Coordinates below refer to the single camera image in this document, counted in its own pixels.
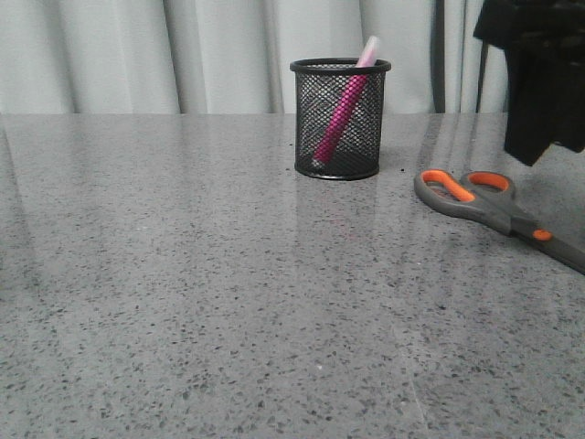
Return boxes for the grey orange scissors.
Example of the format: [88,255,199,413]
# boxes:
[414,169,584,273]

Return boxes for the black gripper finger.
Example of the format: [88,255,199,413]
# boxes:
[505,48,566,166]
[554,44,584,153]

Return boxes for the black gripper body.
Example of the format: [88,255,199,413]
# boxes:
[473,0,584,48]

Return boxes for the black mesh pen holder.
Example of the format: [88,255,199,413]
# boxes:
[290,58,391,180]

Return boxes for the grey curtain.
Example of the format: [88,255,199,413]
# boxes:
[1,1,509,114]

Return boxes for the pink marker pen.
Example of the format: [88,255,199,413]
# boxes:
[312,36,379,169]

